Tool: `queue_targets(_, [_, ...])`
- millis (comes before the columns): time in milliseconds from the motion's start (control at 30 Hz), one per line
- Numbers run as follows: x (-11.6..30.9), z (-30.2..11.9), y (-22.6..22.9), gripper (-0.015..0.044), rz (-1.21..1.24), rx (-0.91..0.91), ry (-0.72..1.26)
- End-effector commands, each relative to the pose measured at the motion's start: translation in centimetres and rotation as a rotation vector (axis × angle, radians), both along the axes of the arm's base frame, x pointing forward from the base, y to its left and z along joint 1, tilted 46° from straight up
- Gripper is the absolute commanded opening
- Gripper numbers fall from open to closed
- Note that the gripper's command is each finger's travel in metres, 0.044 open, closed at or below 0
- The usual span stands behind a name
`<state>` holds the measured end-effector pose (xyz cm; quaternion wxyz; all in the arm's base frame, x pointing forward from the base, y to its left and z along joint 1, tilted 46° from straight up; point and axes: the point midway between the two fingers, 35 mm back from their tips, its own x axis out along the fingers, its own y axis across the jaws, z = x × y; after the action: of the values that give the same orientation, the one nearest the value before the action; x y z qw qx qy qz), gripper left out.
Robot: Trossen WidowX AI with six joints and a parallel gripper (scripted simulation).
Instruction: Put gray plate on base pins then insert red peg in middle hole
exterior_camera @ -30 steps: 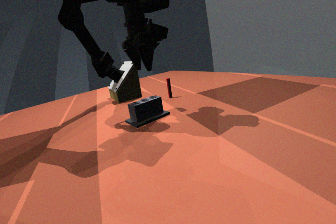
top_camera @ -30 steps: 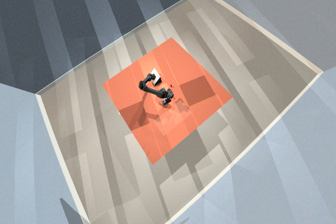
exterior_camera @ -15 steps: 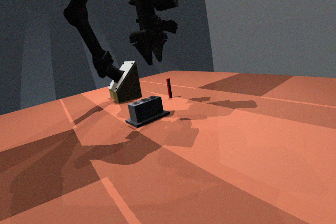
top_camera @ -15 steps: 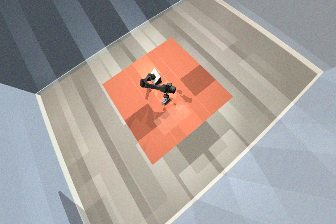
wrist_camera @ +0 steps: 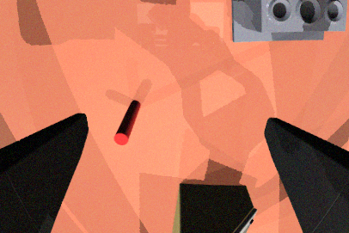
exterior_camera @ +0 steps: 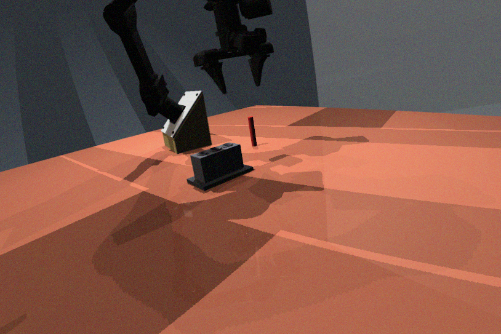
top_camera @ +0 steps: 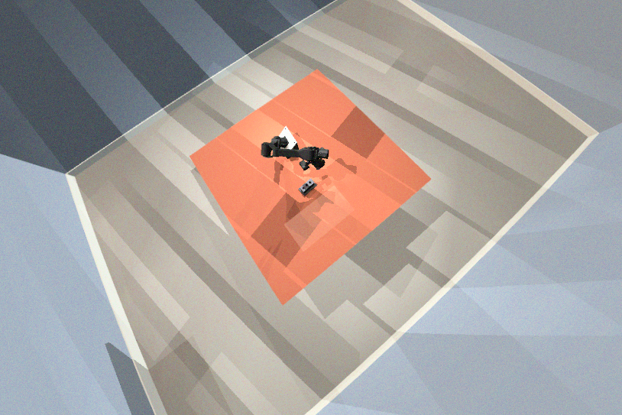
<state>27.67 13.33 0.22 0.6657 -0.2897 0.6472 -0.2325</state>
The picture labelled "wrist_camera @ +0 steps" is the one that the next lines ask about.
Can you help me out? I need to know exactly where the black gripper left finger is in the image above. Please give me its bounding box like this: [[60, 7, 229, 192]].
[[0, 113, 89, 233]]

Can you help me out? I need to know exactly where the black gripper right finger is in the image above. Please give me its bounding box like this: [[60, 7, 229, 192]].
[[265, 118, 349, 233]]

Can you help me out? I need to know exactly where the red peg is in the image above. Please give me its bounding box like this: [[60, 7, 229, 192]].
[[114, 101, 140, 145]]

